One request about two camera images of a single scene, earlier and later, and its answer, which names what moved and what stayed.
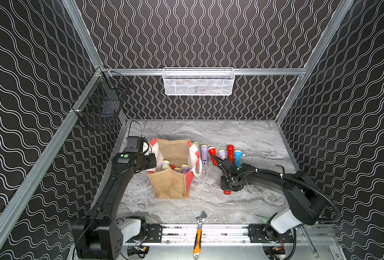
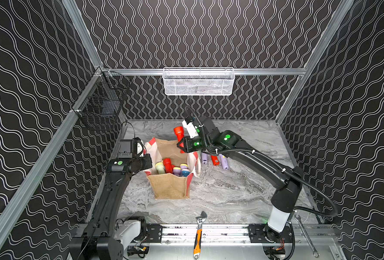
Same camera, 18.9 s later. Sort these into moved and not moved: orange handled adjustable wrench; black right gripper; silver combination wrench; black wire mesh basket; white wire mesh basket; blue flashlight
Moved: black right gripper; blue flashlight
Not moved: black wire mesh basket; orange handled adjustable wrench; white wire mesh basket; silver combination wrench
